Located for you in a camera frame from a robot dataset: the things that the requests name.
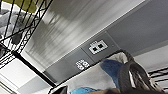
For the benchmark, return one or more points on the dark blue cloth item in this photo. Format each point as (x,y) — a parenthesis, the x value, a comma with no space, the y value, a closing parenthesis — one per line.
(111,68)

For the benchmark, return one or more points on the small white wall outlet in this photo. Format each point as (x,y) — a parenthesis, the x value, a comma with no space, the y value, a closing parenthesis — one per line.
(82,64)

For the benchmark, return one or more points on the long grey wall band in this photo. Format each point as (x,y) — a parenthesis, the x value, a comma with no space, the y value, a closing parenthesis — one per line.
(140,26)

